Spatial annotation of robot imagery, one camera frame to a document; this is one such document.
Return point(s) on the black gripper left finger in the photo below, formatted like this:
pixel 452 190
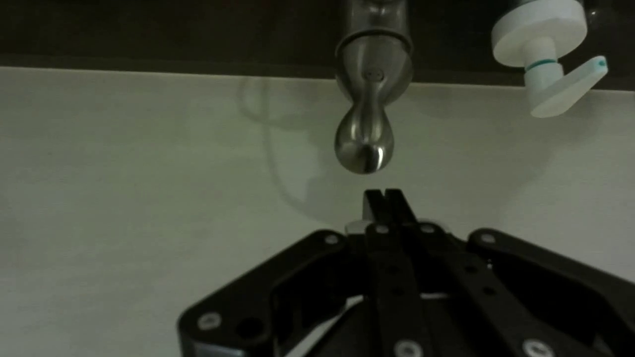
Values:
pixel 277 297

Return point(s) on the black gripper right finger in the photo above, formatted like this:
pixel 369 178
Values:
pixel 516 297

